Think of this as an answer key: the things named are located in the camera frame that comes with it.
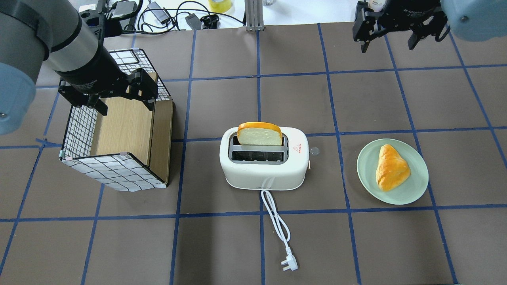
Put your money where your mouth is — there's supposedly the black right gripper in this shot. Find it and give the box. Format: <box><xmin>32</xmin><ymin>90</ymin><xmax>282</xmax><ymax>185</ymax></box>
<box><xmin>353</xmin><ymin>0</ymin><xmax>450</xmax><ymax>53</ymax></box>

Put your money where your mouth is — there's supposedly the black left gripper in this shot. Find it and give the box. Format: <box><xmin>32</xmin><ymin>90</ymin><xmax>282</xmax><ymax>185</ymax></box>
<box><xmin>57</xmin><ymin>47</ymin><xmax>158</xmax><ymax>116</ymax></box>

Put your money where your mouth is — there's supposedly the white toaster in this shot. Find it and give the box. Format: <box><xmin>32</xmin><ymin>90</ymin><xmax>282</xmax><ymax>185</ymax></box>
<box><xmin>219</xmin><ymin>127</ymin><xmax>309</xmax><ymax>191</ymax></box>

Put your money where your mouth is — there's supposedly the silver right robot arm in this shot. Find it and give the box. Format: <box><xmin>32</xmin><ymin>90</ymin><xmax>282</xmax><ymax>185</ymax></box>
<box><xmin>353</xmin><ymin>0</ymin><xmax>507</xmax><ymax>53</ymax></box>

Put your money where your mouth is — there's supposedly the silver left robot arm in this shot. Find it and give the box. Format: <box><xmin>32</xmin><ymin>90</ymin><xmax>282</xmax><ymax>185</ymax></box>
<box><xmin>0</xmin><ymin>0</ymin><xmax>158</xmax><ymax>135</ymax></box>

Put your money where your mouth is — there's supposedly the wooden box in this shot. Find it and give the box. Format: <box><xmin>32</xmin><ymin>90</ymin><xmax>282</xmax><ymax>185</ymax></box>
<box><xmin>88</xmin><ymin>72</ymin><xmax>174</xmax><ymax>192</ymax></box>

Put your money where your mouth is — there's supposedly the black power adapter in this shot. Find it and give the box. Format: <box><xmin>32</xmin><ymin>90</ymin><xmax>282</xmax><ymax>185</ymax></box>
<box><xmin>147</xmin><ymin>2</ymin><xmax>170</xmax><ymax>24</ymax></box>

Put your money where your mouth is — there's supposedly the green plate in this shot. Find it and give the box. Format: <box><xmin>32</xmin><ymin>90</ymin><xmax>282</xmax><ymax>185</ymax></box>
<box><xmin>356</xmin><ymin>139</ymin><xmax>429</xmax><ymax>205</ymax></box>

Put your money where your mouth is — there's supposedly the triangular yellow pastry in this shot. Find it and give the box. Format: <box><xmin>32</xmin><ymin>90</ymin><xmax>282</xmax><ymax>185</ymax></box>
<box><xmin>375</xmin><ymin>144</ymin><xmax>411</xmax><ymax>192</ymax></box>

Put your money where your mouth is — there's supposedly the toast bread slice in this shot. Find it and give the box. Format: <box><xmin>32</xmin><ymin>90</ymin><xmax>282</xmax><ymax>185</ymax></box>
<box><xmin>237</xmin><ymin>122</ymin><xmax>283</xmax><ymax>146</ymax></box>

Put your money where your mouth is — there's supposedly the yellow tape roll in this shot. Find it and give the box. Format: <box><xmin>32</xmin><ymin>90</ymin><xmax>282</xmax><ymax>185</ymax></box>
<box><xmin>208</xmin><ymin>0</ymin><xmax>233</xmax><ymax>14</ymax></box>

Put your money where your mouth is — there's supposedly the wire basket with checked cloth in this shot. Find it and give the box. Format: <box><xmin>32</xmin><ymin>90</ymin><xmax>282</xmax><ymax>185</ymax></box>
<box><xmin>59</xmin><ymin>49</ymin><xmax>174</xmax><ymax>192</ymax></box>

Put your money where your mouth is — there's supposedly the aluminium frame post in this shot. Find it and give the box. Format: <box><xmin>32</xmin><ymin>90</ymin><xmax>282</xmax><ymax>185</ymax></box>
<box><xmin>244</xmin><ymin>0</ymin><xmax>265</xmax><ymax>31</ymax></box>

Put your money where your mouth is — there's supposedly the white toaster power cable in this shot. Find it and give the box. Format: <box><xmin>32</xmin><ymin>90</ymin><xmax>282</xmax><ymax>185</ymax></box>
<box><xmin>260</xmin><ymin>190</ymin><xmax>298</xmax><ymax>272</ymax></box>

